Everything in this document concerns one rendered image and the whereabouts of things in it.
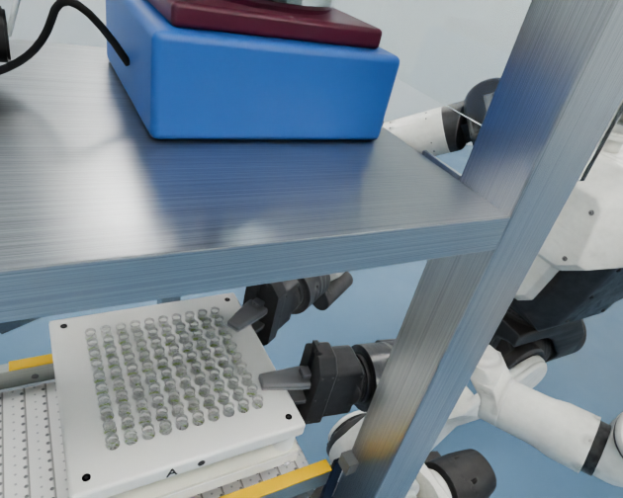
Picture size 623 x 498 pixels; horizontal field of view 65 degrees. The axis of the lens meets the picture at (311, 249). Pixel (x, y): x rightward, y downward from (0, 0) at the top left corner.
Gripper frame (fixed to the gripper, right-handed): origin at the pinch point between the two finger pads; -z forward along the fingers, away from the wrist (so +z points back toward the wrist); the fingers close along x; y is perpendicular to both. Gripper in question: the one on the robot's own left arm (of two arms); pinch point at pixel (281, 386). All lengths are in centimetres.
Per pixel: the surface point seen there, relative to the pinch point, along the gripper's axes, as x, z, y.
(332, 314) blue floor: 97, 78, 116
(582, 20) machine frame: -46.4, 6.9, -12.4
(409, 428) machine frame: -8.1, 8.2, -13.6
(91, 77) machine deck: -32.7, -21.2, 9.6
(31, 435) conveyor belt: 11.5, -28.7, 6.6
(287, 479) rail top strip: 7.2, -0.2, -8.0
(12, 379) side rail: 9.6, -31.5, 14.2
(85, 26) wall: 37, -31, 354
